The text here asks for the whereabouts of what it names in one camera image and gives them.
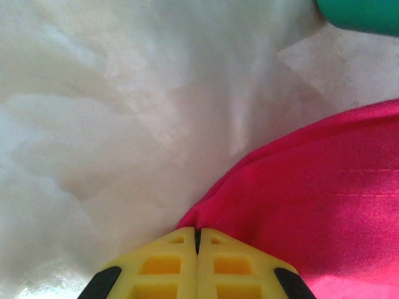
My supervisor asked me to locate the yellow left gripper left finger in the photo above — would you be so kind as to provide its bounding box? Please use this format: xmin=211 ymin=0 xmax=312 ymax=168
xmin=77 ymin=226 xmax=198 ymax=299

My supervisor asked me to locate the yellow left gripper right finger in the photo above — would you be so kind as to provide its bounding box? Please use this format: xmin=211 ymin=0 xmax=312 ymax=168
xmin=196 ymin=227 xmax=316 ymax=299

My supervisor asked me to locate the pink t-shirt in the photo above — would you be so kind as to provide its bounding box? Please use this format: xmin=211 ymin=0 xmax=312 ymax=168
xmin=176 ymin=98 xmax=399 ymax=299

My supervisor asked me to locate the teal plastic basket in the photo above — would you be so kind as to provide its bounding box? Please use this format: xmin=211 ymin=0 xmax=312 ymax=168
xmin=313 ymin=0 xmax=399 ymax=37

